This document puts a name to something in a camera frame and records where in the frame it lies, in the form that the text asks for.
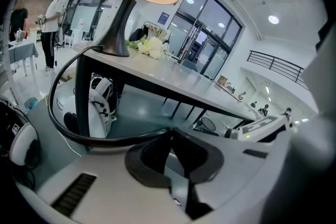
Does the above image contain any white wooden chair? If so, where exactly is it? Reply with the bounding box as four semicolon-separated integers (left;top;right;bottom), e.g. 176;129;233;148
64;29;77;48

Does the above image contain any white backpack with black straps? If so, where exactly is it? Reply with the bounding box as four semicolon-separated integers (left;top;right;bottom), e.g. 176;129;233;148
88;73;118;138

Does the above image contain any dark blue chair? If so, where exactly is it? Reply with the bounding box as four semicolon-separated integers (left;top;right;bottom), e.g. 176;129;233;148
181;58;198;73

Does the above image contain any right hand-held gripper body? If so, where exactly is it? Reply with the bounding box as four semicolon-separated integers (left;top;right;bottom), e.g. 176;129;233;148
225;115;292;143

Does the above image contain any black lamp cord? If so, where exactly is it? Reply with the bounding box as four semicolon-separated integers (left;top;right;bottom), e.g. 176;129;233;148
48;44;174;148

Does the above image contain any silver teapot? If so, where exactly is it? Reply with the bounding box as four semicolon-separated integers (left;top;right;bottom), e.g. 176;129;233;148
15;28;26;42

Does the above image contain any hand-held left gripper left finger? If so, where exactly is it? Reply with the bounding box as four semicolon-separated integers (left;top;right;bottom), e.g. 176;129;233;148
18;131;191;224

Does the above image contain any blue wall poster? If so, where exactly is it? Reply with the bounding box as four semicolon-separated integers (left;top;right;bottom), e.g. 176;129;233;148
158;11;171;25

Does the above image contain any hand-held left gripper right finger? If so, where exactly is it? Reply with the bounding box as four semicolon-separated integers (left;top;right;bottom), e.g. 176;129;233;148
172;129;280;224

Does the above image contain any clothes rack with beige garments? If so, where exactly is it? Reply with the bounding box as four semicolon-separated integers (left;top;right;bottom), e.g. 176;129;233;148
141;22;172;44

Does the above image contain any black metal railing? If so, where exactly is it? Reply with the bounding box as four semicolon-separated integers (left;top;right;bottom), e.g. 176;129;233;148
246;49;310;90

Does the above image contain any white flower bouquet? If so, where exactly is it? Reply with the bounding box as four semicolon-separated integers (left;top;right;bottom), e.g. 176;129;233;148
125;35;169;60

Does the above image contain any table with grey tablecloth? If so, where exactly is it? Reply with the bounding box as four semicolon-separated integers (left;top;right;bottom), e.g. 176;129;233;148
7;41;39;77

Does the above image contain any small teal box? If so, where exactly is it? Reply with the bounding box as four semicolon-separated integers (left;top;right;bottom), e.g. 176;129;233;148
24;97;40;111

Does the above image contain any black floor fan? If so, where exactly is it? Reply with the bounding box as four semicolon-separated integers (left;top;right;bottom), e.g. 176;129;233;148
199;116;217;132

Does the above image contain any glass entrance door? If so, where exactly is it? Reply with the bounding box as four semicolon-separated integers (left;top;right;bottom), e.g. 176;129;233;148
167;0;243;80

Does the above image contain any grey marble table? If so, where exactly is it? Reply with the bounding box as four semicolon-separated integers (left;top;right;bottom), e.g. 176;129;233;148
75;46;257;137

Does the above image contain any black hanging backpack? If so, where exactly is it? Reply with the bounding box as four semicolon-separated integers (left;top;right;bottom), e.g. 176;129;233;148
129;28;148;42

